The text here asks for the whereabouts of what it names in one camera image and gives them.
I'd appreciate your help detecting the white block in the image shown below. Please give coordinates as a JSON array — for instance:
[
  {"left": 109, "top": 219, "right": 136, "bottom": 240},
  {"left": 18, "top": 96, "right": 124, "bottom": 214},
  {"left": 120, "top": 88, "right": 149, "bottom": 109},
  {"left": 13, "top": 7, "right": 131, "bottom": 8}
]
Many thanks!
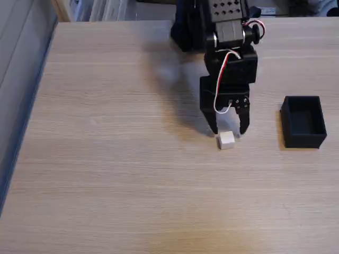
[{"left": 218, "top": 130, "right": 236, "bottom": 150}]

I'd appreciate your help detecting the white folded curtain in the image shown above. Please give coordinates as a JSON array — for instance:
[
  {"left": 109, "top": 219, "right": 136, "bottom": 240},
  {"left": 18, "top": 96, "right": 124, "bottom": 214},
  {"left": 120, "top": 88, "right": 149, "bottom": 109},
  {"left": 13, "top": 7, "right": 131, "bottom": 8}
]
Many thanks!
[{"left": 88, "top": 0, "right": 137, "bottom": 22}]

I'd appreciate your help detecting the black open box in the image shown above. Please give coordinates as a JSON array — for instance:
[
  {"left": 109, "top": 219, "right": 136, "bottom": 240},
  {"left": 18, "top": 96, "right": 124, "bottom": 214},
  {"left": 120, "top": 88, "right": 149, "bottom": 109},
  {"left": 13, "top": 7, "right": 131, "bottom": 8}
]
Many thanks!
[{"left": 280, "top": 95, "right": 328, "bottom": 149}]

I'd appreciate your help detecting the wooden post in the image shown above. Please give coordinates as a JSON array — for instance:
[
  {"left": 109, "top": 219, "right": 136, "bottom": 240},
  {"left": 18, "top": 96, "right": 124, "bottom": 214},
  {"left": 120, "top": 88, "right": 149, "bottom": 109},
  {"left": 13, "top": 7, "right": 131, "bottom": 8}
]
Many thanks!
[{"left": 51, "top": 0, "right": 71, "bottom": 22}]

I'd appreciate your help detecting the white and red gripper cable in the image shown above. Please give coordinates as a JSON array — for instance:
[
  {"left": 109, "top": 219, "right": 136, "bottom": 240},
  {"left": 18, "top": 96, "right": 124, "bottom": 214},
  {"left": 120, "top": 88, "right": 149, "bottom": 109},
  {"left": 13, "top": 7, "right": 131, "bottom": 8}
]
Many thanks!
[{"left": 213, "top": 51, "right": 243, "bottom": 115}]

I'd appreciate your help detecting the white and red wrist cable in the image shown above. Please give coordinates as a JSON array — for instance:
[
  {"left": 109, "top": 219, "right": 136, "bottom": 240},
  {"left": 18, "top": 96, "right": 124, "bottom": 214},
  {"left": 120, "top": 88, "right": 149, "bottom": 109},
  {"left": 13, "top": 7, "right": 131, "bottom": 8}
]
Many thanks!
[{"left": 242, "top": 19, "right": 267, "bottom": 39}]

